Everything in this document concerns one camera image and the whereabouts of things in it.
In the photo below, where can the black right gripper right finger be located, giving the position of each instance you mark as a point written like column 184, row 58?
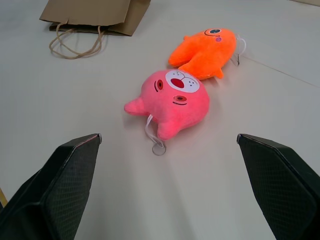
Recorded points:
column 277, row 185

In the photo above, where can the brown paper bag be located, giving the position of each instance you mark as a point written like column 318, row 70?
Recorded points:
column 95, row 17

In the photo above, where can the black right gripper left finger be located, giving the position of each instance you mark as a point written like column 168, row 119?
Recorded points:
column 62, row 190

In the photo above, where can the orange plush fish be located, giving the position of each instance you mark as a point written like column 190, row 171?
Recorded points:
column 205, row 53

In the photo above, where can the pink plush toy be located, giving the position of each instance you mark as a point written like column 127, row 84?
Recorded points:
column 172, row 105

